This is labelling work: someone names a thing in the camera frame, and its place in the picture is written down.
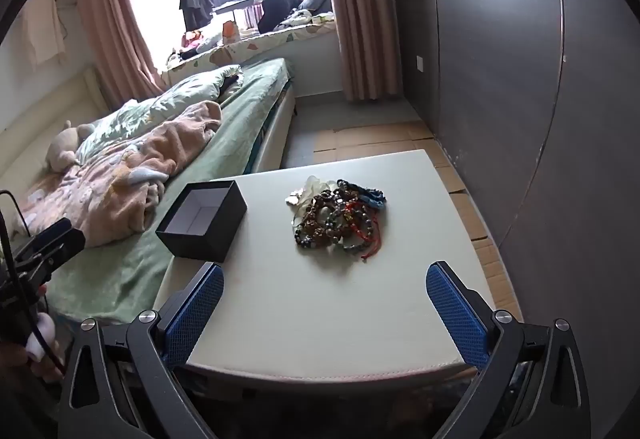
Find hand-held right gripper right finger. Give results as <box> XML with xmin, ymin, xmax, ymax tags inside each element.
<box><xmin>426</xmin><ymin>261</ymin><xmax>593</xmax><ymax>439</ymax></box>

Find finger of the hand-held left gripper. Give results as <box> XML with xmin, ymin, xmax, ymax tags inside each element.
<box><xmin>15</xmin><ymin>218</ymin><xmax>73</xmax><ymax>260</ymax></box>
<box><xmin>22</xmin><ymin>229</ymin><xmax>87</xmax><ymax>280</ymax></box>

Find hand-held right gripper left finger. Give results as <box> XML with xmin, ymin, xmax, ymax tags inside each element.
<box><xmin>57</xmin><ymin>263</ymin><xmax>224</xmax><ymax>439</ymax></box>

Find black square box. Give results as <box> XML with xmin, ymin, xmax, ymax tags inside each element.
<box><xmin>155</xmin><ymin>180</ymin><xmax>248</xmax><ymax>264</ymax></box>

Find pile of bead bracelets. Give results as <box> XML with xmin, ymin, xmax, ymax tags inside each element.
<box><xmin>285</xmin><ymin>175</ymin><xmax>388</xmax><ymax>262</ymax></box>

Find person's left hand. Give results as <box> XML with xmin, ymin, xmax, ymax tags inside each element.
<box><xmin>0</xmin><ymin>311</ymin><xmax>67</xmax><ymax>385</ymax></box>

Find beige plush toy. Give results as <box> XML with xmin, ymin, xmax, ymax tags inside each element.
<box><xmin>46</xmin><ymin>121</ymin><xmax>96</xmax><ymax>170</ymax></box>

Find pink printed blanket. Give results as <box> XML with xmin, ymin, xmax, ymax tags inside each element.
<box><xmin>22</xmin><ymin>101</ymin><xmax>223</xmax><ymax>250</ymax></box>

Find green patterned pillow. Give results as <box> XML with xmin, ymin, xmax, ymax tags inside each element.
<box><xmin>75</xmin><ymin>65</ymin><xmax>243</xmax><ymax>160</ymax></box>

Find green bed sheet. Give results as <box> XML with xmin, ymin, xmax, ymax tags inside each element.
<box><xmin>42</xmin><ymin>58</ymin><xmax>296</xmax><ymax>325</ymax></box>

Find cardboard floor sheets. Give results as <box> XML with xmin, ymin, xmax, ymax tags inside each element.
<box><xmin>312</xmin><ymin>119</ymin><xmax>516</xmax><ymax>315</ymax></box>

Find hanging beige cloth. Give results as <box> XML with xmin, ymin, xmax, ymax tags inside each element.
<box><xmin>22</xmin><ymin>0</ymin><xmax>68</xmax><ymax>67</ymax></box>

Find pink curtain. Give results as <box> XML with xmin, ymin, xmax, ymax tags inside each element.
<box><xmin>75</xmin><ymin>0</ymin><xmax>163</xmax><ymax>107</ymax></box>
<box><xmin>317</xmin><ymin>0</ymin><xmax>401</xmax><ymax>102</ymax></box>

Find dark grey wardrobe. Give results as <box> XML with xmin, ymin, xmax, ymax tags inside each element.
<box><xmin>387</xmin><ymin>0</ymin><xmax>640</xmax><ymax>350</ymax></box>

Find printed window seat cushion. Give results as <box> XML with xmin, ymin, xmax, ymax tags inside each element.
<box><xmin>160</xmin><ymin>24</ymin><xmax>336</xmax><ymax>87</ymax></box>

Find dark clothing heap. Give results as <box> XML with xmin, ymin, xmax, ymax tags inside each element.
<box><xmin>257</xmin><ymin>0</ymin><xmax>305</xmax><ymax>34</ymax></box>

